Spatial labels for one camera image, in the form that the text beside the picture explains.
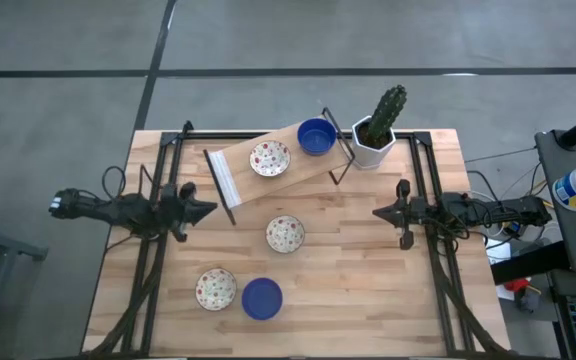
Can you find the small red object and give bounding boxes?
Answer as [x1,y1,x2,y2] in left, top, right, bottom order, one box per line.
[503,277,532,294]

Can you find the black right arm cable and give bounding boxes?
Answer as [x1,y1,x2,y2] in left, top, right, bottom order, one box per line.
[425,212,472,256]

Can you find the small gray object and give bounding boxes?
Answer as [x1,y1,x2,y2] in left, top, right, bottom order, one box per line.
[515,288,542,314]

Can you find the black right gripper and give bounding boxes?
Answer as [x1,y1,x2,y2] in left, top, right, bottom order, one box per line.
[371,178,429,251]

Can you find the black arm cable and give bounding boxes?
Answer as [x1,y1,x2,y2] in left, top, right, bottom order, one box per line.
[425,212,472,256]
[100,163,165,204]

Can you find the black cart bar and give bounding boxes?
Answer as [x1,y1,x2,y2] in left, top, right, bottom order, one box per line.
[490,242,569,285]

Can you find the black aluminium table frame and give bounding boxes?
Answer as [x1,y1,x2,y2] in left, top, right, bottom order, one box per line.
[117,119,474,357]

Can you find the white floral mini bowl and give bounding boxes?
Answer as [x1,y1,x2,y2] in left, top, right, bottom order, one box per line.
[265,215,306,254]
[248,139,292,178]
[195,267,238,312]

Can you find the blue plastic mini bowl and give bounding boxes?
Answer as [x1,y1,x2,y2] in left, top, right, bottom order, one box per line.
[241,277,284,321]
[296,117,338,157]

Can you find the white hexagonal plant pot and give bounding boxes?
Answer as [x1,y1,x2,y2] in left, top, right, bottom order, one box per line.
[351,115,398,170]

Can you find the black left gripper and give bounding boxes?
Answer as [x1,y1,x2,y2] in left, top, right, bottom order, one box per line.
[165,182,218,244]

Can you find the white paper sheet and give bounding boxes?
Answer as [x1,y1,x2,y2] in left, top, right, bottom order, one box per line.
[485,238,519,302]

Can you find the thin black cable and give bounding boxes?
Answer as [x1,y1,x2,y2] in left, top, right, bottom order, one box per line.
[464,146,539,164]

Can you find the black sleeved cable bundle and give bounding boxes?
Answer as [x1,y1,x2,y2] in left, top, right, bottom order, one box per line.
[85,269,162,357]
[435,269,507,357]

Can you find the green cactus plant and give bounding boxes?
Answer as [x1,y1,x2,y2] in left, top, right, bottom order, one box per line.
[366,83,408,142]

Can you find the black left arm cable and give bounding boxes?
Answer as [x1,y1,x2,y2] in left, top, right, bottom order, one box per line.
[100,163,165,204]

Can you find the wooden rack with black frame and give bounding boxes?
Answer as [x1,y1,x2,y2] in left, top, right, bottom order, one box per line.
[202,106,357,226]

